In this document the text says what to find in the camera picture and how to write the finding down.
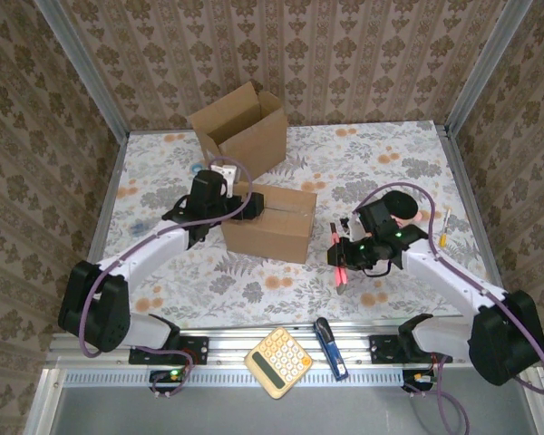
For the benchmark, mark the pink utility knife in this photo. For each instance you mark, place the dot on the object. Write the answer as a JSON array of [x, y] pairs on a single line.
[[341, 275]]

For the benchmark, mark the brown cardboard box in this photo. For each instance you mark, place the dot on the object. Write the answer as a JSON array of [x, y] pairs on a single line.
[[254, 149], [267, 235]]

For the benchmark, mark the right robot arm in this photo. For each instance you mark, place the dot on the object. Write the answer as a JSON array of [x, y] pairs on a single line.
[[449, 276]]

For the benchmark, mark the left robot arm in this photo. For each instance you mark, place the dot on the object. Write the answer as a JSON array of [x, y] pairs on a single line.
[[149, 249]]

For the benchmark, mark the small blue tape roll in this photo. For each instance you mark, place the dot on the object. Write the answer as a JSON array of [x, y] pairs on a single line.
[[195, 167]]

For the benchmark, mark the yellow white pen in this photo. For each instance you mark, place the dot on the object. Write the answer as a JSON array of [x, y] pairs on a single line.
[[444, 231]]

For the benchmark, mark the blue black stapler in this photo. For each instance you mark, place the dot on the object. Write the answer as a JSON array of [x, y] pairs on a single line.
[[331, 351]]

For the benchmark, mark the floral tablecloth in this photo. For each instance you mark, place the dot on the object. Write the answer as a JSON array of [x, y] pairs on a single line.
[[236, 308]]

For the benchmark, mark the yellow calculator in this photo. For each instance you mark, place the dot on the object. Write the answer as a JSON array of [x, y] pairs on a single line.
[[278, 360]]

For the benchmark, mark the small black controller board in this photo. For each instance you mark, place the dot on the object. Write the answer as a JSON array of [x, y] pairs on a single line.
[[168, 376], [419, 378]]

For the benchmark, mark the grey metal panel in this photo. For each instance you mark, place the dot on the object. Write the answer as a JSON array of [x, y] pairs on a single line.
[[208, 412]]

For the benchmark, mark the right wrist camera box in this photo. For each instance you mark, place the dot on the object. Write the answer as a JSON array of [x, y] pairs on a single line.
[[353, 227]]

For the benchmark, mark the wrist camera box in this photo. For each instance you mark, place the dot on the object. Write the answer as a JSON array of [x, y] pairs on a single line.
[[353, 227], [224, 174]]

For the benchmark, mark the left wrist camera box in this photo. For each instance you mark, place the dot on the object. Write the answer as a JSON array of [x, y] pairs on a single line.
[[224, 174]]

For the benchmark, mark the aluminium side rail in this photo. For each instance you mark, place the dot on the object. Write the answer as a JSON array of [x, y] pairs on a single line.
[[111, 181], [464, 181]]

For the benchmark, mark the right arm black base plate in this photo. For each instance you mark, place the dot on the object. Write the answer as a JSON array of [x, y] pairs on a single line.
[[383, 351]]

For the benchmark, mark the aluminium cross rail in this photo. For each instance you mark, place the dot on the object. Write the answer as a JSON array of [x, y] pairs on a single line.
[[226, 349]]

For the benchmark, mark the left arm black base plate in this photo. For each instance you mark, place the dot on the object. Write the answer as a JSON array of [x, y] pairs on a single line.
[[197, 351]]

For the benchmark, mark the aluminium frame post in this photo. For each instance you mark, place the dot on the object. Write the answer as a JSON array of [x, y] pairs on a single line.
[[487, 68], [88, 72]]

